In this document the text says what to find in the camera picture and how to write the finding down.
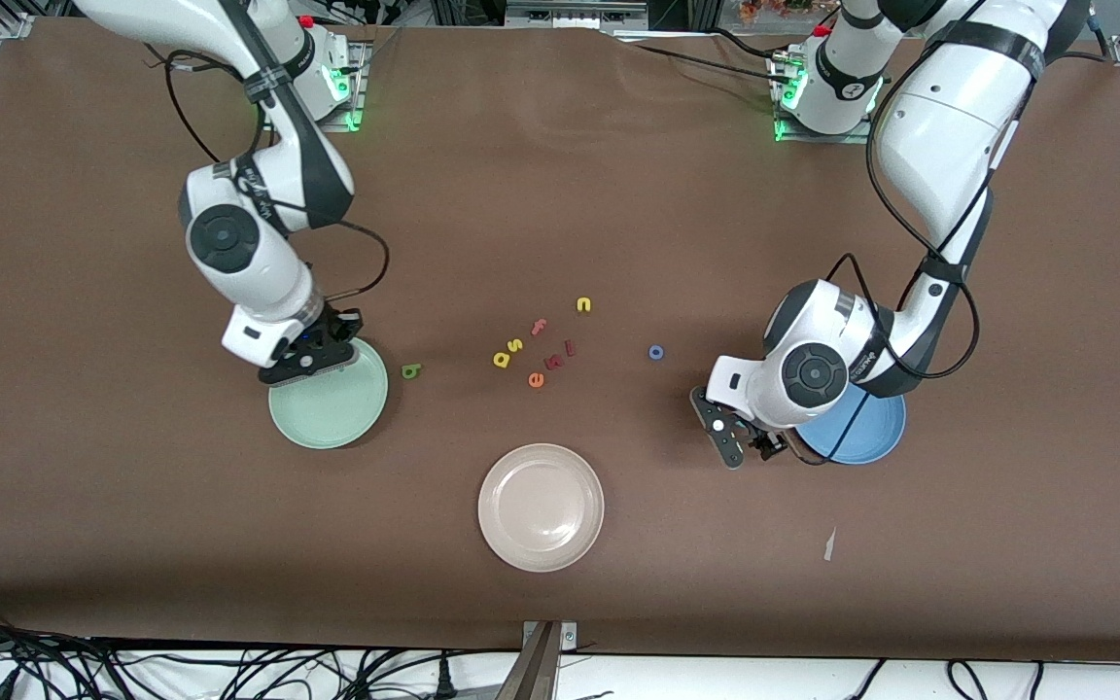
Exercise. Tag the pale green round plate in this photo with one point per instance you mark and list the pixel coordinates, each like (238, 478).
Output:
(327, 408)

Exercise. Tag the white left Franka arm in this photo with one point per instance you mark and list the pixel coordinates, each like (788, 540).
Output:
(813, 374)

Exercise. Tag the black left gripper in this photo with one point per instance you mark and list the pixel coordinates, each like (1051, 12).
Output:
(770, 443)

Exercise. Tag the brown table cover sheet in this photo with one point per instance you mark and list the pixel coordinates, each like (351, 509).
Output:
(132, 486)

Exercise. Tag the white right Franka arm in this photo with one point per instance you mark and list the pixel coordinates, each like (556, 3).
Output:
(249, 253)

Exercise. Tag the pink artificial flowers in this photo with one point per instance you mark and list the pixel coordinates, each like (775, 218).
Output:
(774, 10)

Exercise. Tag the blue round plate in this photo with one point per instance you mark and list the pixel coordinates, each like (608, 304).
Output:
(871, 433)

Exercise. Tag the beige round plate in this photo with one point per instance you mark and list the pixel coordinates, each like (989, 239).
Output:
(541, 506)

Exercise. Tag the aluminium profile beam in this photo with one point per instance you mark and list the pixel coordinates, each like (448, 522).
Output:
(533, 671)

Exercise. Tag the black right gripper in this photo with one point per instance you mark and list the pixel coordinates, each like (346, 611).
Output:
(333, 324)

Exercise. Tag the grey power strip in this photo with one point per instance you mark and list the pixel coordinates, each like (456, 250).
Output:
(575, 12)

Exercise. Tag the small grey paper scrap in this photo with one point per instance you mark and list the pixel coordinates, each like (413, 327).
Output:
(829, 546)

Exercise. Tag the small metal angle bracket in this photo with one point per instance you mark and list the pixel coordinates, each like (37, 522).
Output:
(568, 634)

